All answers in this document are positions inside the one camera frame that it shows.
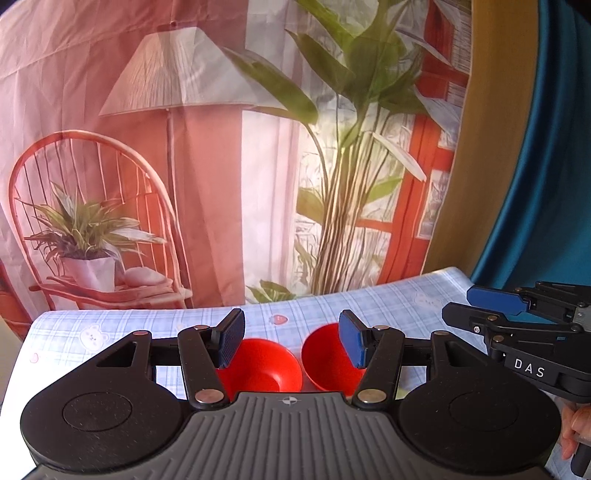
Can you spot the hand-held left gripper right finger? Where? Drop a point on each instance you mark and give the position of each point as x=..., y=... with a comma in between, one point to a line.
x=352, y=339

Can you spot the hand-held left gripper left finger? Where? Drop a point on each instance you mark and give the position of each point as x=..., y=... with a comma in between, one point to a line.
x=230, y=339

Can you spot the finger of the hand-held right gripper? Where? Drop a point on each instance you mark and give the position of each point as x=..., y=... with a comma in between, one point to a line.
x=496, y=299
x=466, y=315

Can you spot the red bowl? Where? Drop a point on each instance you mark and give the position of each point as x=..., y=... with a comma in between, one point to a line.
x=265, y=364
x=325, y=360

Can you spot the person's right hand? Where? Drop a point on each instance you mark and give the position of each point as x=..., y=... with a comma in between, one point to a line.
x=575, y=424

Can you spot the blue checked tablecloth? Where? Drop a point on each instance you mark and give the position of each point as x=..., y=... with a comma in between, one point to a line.
x=152, y=323

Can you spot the blue curtain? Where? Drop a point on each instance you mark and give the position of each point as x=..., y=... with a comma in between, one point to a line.
x=545, y=161

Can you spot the printed room backdrop cloth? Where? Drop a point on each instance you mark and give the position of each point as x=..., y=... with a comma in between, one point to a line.
x=231, y=161

